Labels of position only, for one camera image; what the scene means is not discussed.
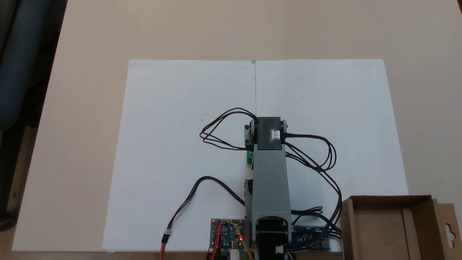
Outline white paper sheet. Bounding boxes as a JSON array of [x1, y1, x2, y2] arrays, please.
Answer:
[[102, 60, 257, 252], [254, 59, 410, 252]]

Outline blue circuit board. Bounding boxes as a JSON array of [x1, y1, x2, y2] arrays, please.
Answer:
[[291, 226, 331, 252]]

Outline brown cardboard box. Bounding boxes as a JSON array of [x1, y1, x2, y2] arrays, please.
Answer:
[[340, 195, 462, 260]]

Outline dark blue chair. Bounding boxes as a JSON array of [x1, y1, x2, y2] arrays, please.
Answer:
[[0, 0, 68, 131]]

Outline short black servo cable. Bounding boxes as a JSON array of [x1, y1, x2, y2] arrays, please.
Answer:
[[200, 107, 258, 151]]

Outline long black servo cable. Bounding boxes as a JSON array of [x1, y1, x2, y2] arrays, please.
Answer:
[[282, 133, 343, 241]]

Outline yellow jumper wire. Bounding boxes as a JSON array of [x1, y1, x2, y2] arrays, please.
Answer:
[[225, 220, 254, 260]]

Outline circuit board with orange wires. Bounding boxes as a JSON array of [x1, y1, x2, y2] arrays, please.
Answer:
[[210, 218, 247, 250]]

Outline black and orange power cable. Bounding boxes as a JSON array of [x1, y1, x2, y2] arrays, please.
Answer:
[[161, 176, 247, 260]]

